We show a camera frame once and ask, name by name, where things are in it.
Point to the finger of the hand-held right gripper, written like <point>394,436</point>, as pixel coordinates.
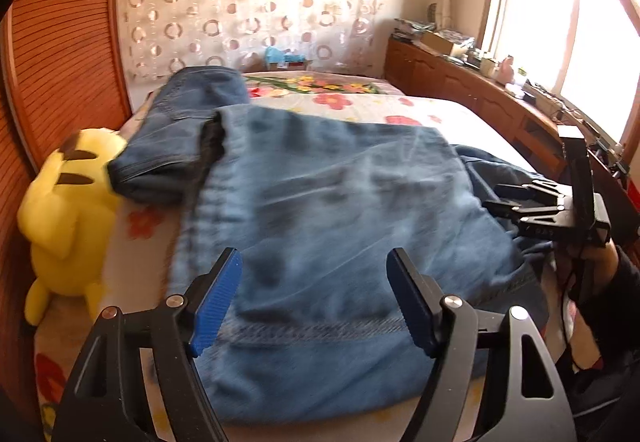
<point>510,211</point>
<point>530,192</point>

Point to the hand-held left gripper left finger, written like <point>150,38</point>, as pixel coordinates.
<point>215,307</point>

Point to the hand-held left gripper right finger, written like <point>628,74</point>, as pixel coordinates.
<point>412,302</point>

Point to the light blue denim pants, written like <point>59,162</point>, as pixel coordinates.
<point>325,222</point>

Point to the dark blue denim pants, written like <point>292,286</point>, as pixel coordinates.
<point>170,137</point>

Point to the person's right forearm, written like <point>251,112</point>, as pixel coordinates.
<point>615,337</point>

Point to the person's right hand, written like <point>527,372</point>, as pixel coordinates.
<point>606,267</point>

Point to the small white box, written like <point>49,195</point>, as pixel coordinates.
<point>515,90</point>

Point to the pink bottle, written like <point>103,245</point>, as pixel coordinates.
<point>506,69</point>

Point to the white jar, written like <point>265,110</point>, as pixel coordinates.
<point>489,68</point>

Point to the wooden sideboard cabinet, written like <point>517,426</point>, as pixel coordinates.
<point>450,82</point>

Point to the yellow plush toy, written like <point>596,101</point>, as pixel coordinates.
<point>65,232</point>

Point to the wooden framed window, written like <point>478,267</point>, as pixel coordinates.
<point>565,22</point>

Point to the floral patterned box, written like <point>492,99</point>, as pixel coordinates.
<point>457,37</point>

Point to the open cardboard box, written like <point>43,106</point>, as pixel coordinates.
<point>437,43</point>

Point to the stack of floral papers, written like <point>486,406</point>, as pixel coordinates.
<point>412,28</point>

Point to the large floral bed sheet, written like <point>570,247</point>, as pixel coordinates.
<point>320,84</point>

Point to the wooden louvered wardrobe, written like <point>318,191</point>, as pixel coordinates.
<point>60,47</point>

